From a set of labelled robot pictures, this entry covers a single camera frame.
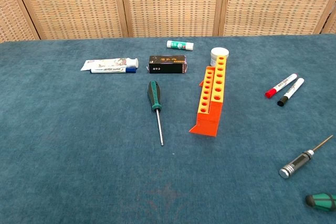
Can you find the black cap whiteboard marker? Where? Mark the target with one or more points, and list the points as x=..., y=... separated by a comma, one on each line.
x=292, y=91

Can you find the white round jar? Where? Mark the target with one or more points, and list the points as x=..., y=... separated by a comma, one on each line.
x=219, y=52

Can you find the blue table cloth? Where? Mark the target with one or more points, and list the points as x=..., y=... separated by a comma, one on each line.
x=78, y=142

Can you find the short green black screwdriver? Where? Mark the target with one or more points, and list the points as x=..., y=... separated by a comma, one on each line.
x=323, y=201

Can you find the wicker folding screen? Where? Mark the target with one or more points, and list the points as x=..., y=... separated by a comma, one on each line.
x=170, y=3

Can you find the red cap whiteboard marker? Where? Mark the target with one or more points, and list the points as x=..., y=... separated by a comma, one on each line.
x=282, y=83

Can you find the silver precision screwdriver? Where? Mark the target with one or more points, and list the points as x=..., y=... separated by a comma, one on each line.
x=296, y=162

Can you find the blue cap whiteboard marker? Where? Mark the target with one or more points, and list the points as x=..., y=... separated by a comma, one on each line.
x=113, y=70

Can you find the long green black screwdriver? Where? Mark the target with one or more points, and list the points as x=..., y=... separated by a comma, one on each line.
x=154, y=95

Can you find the white green glue stick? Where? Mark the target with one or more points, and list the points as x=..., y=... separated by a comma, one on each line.
x=179, y=45

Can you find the black rectangular box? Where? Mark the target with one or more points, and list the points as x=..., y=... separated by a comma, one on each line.
x=166, y=65

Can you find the orange tube rack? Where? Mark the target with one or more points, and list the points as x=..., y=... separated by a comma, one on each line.
x=207, y=124

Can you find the white toothpaste tube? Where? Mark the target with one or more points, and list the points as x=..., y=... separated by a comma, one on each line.
x=110, y=62

